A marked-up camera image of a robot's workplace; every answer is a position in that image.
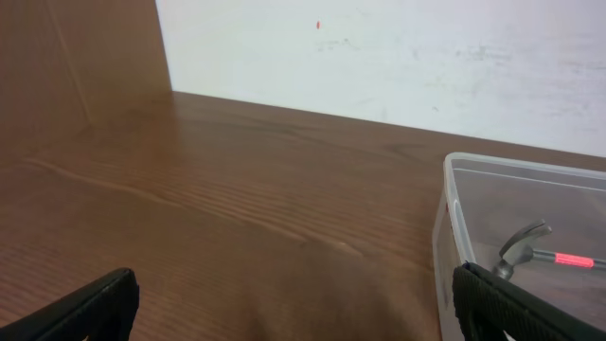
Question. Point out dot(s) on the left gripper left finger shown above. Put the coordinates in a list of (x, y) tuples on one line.
[(104, 309)]

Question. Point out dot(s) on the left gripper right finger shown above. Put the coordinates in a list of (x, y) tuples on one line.
[(490, 308)]

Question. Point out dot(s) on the small black hammer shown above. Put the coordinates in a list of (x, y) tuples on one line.
[(518, 250)]

